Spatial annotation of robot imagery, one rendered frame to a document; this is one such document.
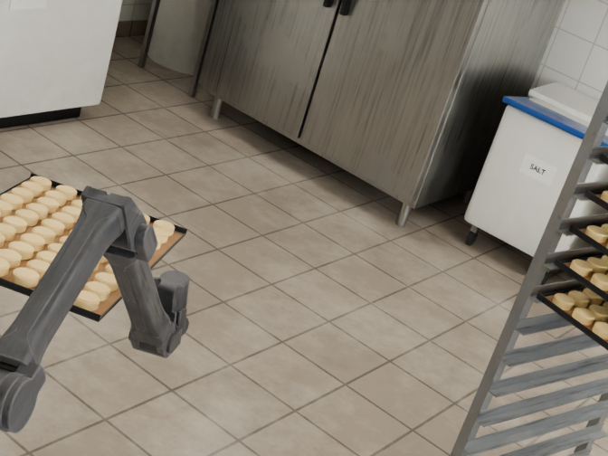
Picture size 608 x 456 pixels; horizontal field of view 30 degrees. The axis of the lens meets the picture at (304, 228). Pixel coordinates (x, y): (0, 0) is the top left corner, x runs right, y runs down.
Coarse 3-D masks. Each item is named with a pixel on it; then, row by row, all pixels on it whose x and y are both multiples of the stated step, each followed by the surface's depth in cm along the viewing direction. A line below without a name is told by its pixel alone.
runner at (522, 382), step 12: (576, 360) 296; (588, 360) 299; (600, 360) 304; (528, 372) 283; (540, 372) 286; (552, 372) 290; (564, 372) 294; (576, 372) 296; (588, 372) 298; (492, 384) 274; (504, 384) 278; (516, 384) 281; (528, 384) 283; (540, 384) 285
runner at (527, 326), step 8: (552, 312) 274; (520, 320) 267; (528, 320) 269; (536, 320) 271; (544, 320) 274; (552, 320) 276; (560, 320) 278; (520, 328) 268; (528, 328) 269; (536, 328) 270; (544, 328) 272; (552, 328) 273
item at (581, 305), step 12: (552, 300) 264; (564, 300) 262; (576, 300) 265; (588, 300) 266; (600, 300) 269; (576, 312) 258; (588, 312) 260; (600, 312) 261; (588, 324) 258; (600, 324) 256; (600, 336) 254
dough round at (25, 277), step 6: (18, 270) 216; (24, 270) 217; (30, 270) 218; (12, 276) 215; (18, 276) 214; (24, 276) 214; (30, 276) 215; (36, 276) 216; (18, 282) 214; (24, 282) 214; (30, 282) 214; (36, 282) 216
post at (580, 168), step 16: (592, 128) 247; (592, 144) 248; (576, 160) 251; (576, 176) 251; (560, 208) 255; (544, 240) 259; (544, 256) 260; (528, 272) 263; (544, 272) 263; (528, 288) 264; (528, 304) 266; (512, 320) 268; (512, 336) 269; (496, 352) 272; (496, 368) 273; (480, 384) 277; (480, 400) 277; (464, 432) 282
